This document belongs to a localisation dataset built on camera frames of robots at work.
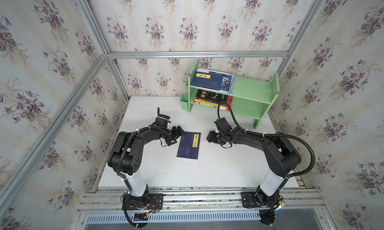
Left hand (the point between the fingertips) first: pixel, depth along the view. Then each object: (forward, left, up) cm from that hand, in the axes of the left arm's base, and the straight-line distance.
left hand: (181, 135), depth 94 cm
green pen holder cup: (+25, -1, +5) cm, 26 cm away
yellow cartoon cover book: (+17, -18, +13) cm, 28 cm away
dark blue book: (-5, -5, -4) cm, 8 cm away
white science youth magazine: (+24, -28, +24) cm, 44 cm away
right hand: (-3, -17, -1) cm, 17 cm away
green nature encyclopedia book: (+17, -18, +11) cm, 27 cm away
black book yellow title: (+21, -19, +15) cm, 32 cm away
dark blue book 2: (+25, -16, +24) cm, 39 cm away
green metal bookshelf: (+13, -38, +22) cm, 46 cm away
